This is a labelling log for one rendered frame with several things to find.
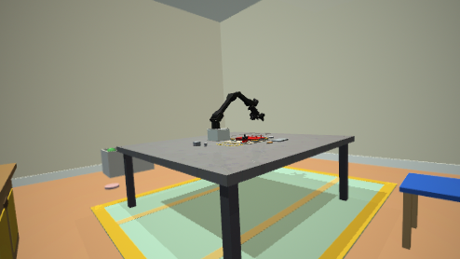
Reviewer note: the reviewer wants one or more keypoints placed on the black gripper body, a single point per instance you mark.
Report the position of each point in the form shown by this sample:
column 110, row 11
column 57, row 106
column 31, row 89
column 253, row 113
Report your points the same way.
column 261, row 115

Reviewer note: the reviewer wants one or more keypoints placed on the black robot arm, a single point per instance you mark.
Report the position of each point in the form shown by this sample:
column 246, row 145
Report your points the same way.
column 218, row 115

